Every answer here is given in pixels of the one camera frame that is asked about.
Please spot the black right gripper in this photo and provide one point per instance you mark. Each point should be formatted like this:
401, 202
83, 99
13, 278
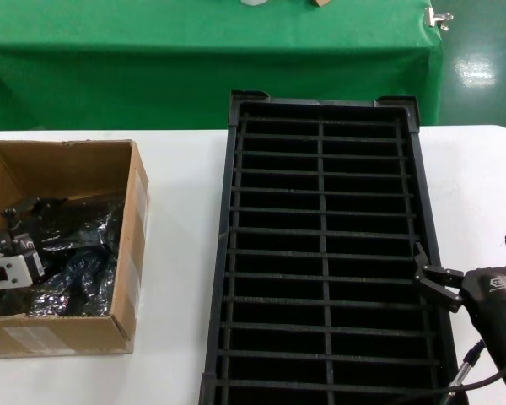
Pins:
497, 312

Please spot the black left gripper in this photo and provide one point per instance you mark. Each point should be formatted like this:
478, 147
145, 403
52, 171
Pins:
8, 244

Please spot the pile of bagged graphics cards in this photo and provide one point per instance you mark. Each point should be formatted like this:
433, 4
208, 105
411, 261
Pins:
84, 270

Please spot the large open brown cardboard box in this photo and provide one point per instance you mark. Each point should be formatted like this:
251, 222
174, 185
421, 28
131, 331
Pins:
67, 333

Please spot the black slotted plastic container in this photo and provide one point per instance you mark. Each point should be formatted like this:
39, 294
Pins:
326, 194

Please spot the small open cardboard box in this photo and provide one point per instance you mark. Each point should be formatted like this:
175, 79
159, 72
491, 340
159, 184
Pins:
321, 3

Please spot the green tablecloth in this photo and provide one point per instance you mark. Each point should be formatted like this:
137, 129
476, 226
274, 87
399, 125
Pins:
194, 63

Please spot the metal binder clip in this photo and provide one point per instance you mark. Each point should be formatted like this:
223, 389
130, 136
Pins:
436, 17

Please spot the white tape roll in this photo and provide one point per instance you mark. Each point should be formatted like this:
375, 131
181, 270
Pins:
254, 2

